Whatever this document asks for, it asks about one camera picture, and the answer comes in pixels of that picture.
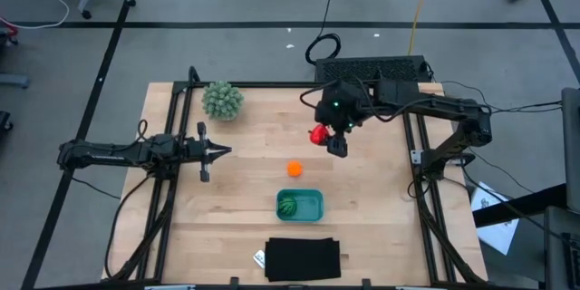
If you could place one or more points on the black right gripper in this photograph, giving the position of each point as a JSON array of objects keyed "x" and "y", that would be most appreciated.
[{"x": 337, "y": 109}]

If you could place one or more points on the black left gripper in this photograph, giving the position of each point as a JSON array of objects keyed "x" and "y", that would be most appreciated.
[{"x": 204, "y": 151}]

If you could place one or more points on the red toy apple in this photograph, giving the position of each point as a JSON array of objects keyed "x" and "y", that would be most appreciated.
[{"x": 318, "y": 136}]

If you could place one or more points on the orange toy orange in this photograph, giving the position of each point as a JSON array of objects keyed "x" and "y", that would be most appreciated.
[{"x": 294, "y": 168}]

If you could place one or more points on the green striped toy watermelon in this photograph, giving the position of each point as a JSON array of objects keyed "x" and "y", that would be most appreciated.
[{"x": 287, "y": 206}]

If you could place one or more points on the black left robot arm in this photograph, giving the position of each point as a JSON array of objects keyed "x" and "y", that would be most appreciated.
[{"x": 104, "y": 153}]

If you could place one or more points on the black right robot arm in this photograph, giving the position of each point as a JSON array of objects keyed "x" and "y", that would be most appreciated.
[{"x": 453, "y": 106}]

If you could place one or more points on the artificial plant in patterned pot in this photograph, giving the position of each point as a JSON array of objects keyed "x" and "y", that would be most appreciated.
[{"x": 222, "y": 100}]

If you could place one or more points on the black perforated computer case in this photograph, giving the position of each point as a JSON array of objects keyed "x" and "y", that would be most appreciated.
[{"x": 371, "y": 69}]

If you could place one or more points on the teal plastic container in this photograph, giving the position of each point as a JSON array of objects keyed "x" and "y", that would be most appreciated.
[{"x": 310, "y": 206}]

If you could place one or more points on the white printed card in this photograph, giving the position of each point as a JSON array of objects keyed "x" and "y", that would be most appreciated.
[{"x": 259, "y": 259}]

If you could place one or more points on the black folded cloth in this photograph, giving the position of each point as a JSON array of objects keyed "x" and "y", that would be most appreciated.
[{"x": 302, "y": 259}]

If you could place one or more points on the white printed paper sheet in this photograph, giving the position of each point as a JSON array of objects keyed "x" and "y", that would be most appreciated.
[{"x": 496, "y": 231}]

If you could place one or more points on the grey equipment cabinet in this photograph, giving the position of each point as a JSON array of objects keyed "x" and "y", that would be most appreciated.
[{"x": 572, "y": 145}]

